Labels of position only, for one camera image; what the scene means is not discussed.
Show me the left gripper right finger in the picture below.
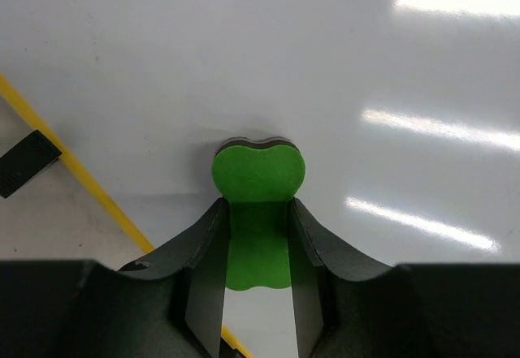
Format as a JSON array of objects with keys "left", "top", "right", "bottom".
[{"left": 288, "top": 200, "right": 519, "bottom": 357}]

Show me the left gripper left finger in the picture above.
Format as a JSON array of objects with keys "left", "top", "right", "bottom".
[{"left": 1, "top": 199, "right": 228, "bottom": 357}]

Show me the green bone-shaped eraser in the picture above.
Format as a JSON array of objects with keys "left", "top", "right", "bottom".
[{"left": 211, "top": 136, "right": 306, "bottom": 291}]

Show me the yellow framed whiteboard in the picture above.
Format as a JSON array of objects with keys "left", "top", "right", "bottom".
[{"left": 1, "top": 0, "right": 519, "bottom": 357}]

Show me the black whiteboard clip lower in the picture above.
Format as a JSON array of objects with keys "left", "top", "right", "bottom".
[{"left": 0, "top": 130, "right": 62, "bottom": 199}]

